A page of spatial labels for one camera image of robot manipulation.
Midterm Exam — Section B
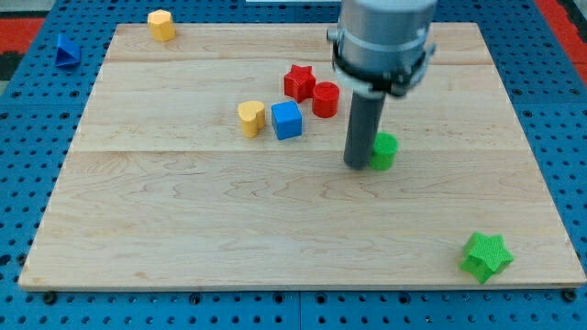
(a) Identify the green cylinder block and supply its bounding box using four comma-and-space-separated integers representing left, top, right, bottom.
369, 132, 399, 171

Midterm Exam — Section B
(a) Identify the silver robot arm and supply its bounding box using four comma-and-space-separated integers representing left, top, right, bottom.
327, 0, 437, 97

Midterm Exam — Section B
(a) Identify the blue cube block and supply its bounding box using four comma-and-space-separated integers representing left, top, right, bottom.
271, 101, 303, 140

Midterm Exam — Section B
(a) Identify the yellow heart block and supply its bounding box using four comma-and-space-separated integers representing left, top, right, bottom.
238, 101, 266, 138

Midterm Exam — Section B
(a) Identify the red cylinder block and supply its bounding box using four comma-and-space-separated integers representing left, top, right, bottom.
312, 82, 340, 118

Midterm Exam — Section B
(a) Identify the wooden board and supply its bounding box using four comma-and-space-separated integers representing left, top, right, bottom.
19, 23, 586, 292

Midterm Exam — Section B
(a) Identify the red star block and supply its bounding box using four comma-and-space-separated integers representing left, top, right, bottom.
283, 64, 316, 104

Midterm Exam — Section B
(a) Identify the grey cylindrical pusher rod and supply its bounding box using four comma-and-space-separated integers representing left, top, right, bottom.
343, 92, 385, 170

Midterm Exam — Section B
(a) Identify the yellow hexagon block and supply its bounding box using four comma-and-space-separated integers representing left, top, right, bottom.
148, 9, 176, 42

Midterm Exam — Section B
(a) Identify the green star block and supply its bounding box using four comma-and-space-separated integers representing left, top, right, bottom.
460, 232, 515, 284

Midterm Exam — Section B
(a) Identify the blue triangle block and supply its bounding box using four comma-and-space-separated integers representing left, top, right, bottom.
55, 34, 82, 67

